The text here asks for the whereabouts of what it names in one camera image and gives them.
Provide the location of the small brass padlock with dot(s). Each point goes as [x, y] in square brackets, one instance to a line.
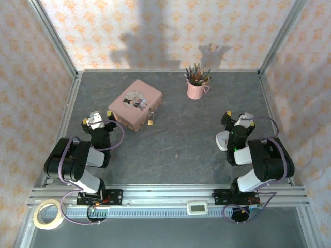
[150, 122]

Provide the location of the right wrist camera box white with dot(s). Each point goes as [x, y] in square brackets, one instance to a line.
[245, 119]

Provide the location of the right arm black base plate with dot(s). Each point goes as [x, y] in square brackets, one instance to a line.
[221, 197]

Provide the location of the pink tin box with figures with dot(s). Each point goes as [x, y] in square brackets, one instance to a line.
[134, 100]

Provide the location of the aluminium side rail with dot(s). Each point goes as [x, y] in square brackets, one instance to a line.
[66, 116]
[266, 90]

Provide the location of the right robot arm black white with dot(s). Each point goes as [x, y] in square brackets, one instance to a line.
[271, 160]

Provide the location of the small white dish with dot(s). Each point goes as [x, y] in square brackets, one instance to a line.
[222, 140]

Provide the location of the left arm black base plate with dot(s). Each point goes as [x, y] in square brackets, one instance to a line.
[115, 197]

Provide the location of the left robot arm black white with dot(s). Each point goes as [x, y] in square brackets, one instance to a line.
[64, 160]

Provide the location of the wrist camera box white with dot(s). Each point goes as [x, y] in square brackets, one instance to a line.
[245, 119]
[94, 119]

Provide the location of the aluminium mounting rail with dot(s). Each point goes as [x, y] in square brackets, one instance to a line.
[168, 192]

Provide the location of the white digital timer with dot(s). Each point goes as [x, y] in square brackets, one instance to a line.
[197, 208]

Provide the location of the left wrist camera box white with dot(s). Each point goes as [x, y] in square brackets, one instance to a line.
[94, 119]

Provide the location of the aluminium back rail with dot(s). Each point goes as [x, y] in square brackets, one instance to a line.
[168, 70]

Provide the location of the coloured pencils bundle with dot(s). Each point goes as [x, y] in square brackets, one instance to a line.
[197, 75]

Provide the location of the aluminium frame post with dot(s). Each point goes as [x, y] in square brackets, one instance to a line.
[282, 36]
[54, 36]

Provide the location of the masking tape roll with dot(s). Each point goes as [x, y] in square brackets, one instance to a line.
[38, 222]

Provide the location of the pink pencil cup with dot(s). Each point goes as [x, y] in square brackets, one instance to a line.
[194, 90]

